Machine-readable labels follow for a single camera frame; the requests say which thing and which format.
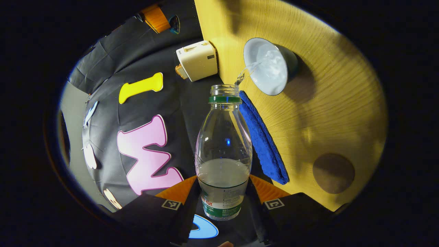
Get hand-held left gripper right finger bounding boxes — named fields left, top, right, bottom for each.
left=248, top=174, right=343, bottom=245

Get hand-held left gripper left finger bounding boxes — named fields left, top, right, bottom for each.
left=103, top=176, right=201, bottom=245

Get clear plastic water bottle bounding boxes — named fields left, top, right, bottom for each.
left=194, top=84, right=253, bottom=221

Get round brown coaster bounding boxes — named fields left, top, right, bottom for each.
left=312, top=153, right=356, bottom=194

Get dark teal teacup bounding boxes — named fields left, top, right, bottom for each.
left=243, top=37, right=299, bottom=96

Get black backdrop cloth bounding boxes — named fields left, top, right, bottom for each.
left=58, top=0, right=268, bottom=240

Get white toaster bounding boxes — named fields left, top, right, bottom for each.
left=176, top=40, right=218, bottom=82

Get blue folded towel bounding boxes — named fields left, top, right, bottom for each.
left=238, top=90, right=290, bottom=185

